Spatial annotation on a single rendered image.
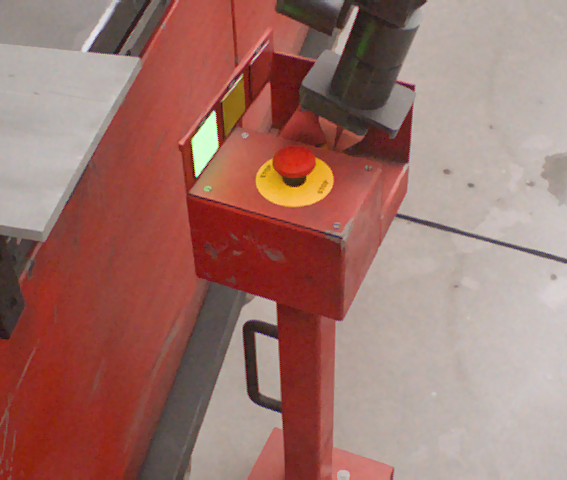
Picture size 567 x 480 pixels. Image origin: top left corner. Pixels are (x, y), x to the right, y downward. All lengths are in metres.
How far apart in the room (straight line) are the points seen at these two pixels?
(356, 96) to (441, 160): 1.21
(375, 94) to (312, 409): 0.47
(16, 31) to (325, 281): 0.39
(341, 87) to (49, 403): 0.42
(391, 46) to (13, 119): 0.36
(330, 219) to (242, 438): 0.84
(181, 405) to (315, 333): 0.58
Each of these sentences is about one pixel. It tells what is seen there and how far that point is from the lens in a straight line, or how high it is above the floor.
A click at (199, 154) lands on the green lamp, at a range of 0.94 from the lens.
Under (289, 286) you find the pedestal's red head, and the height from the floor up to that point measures 0.69.
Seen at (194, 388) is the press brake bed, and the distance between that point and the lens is 1.70.
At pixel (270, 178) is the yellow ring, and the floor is 0.78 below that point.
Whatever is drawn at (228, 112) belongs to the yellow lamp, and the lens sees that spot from 0.98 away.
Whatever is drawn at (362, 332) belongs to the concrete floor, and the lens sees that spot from 1.82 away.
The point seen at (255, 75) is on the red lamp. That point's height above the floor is 0.81.
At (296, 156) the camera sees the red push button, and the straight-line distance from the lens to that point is 0.93.
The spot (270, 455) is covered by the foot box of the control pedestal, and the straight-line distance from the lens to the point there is 1.53.
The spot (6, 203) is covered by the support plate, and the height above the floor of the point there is 1.00.
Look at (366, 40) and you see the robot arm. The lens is 0.91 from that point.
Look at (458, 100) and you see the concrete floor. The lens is 2.32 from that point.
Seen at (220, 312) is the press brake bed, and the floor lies 0.05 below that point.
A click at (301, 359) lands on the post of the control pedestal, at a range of 1.19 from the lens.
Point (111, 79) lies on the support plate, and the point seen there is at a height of 1.00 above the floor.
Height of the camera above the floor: 1.42
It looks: 46 degrees down
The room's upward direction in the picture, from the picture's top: 2 degrees counter-clockwise
